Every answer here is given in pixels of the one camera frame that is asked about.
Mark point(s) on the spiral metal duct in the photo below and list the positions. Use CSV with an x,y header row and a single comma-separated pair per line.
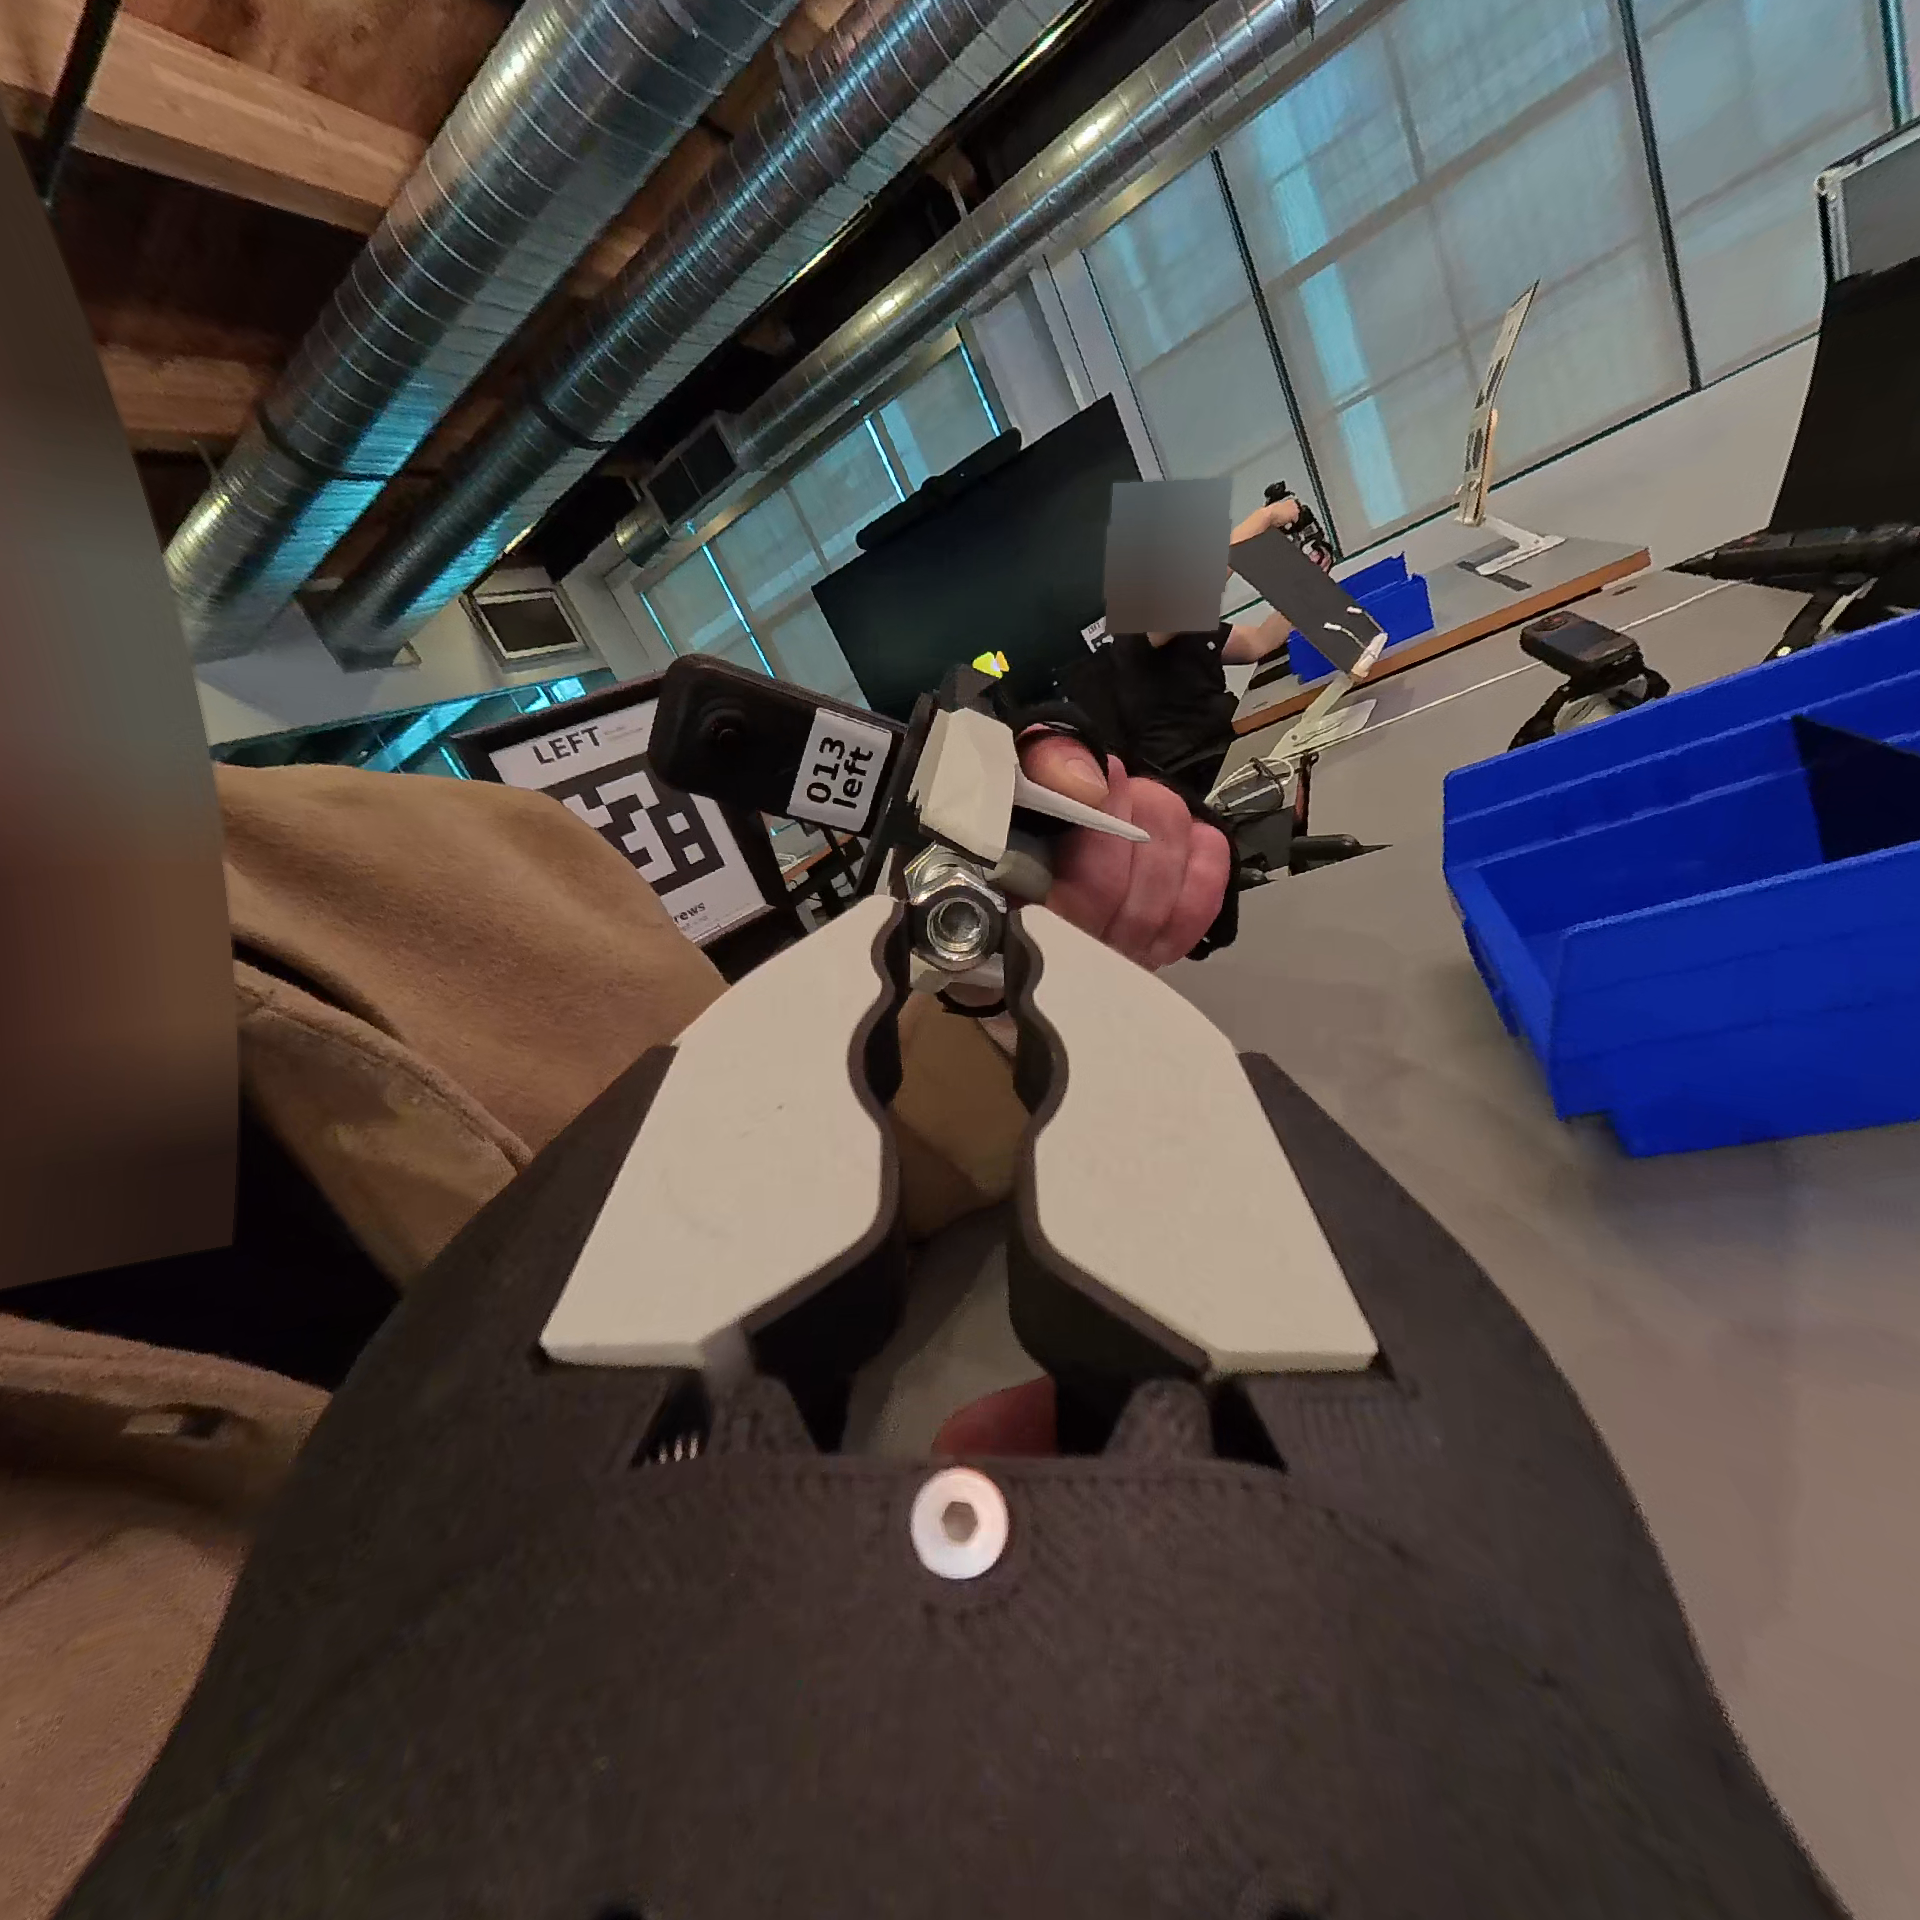
x,y
629,346
450,285

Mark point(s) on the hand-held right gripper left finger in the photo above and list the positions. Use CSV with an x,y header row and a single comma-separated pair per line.
x,y
720,1186

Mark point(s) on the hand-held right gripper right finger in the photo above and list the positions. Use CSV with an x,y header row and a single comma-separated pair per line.
x,y
1184,1200

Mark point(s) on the large black screen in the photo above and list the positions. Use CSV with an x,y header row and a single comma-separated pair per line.
x,y
960,587

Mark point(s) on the grey flat bar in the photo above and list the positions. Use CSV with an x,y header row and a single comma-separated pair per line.
x,y
1299,599

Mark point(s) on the person's left hand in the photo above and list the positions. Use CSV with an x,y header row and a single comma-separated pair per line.
x,y
1154,885

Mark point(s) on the person's right hand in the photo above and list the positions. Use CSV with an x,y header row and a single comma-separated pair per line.
x,y
1003,1418

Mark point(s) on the person's tan sweater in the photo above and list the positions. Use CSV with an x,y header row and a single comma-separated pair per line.
x,y
450,962

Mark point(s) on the white air vent grille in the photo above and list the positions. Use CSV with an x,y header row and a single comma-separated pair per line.
x,y
521,618
693,469

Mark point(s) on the round metal duct pipe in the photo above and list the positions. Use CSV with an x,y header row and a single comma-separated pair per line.
x,y
1019,226

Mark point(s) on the blue plastic bin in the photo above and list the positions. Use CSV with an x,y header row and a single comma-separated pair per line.
x,y
1724,974
1394,610

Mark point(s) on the steel hex nut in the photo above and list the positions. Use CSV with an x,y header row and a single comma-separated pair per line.
x,y
916,939

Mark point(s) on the steel hex bolt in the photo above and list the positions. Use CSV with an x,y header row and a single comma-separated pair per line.
x,y
933,861

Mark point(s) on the black camera device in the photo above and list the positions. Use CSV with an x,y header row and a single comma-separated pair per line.
x,y
1798,557
1581,662

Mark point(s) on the black tilted stand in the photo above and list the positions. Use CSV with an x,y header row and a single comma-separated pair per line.
x,y
1861,405

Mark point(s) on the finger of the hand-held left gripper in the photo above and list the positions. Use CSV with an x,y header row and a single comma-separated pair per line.
x,y
966,788

